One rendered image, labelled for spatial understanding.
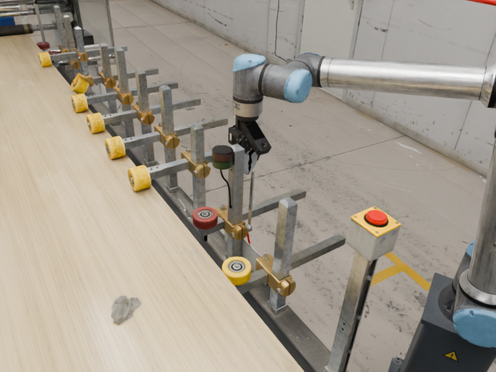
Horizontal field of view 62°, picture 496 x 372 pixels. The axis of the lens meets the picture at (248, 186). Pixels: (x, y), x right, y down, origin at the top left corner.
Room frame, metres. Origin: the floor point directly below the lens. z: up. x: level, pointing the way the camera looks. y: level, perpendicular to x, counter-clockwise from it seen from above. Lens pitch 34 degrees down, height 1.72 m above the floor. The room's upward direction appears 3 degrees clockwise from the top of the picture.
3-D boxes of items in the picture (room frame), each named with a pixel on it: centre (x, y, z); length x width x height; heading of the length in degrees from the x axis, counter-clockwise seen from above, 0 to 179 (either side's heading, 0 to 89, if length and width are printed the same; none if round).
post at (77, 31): (2.50, 1.04, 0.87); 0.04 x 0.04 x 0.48; 35
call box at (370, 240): (0.65, -0.25, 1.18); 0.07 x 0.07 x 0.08; 35
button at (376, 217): (0.65, -0.25, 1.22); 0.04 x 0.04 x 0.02
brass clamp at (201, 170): (1.29, 0.19, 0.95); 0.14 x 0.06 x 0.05; 35
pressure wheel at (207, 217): (1.05, 0.13, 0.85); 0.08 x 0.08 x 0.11
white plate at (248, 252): (1.05, 0.00, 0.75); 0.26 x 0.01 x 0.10; 35
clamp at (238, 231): (1.08, 0.05, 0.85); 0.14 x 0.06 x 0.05; 35
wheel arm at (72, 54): (2.56, 1.03, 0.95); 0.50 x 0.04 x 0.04; 125
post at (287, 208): (0.86, -0.10, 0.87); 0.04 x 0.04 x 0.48; 35
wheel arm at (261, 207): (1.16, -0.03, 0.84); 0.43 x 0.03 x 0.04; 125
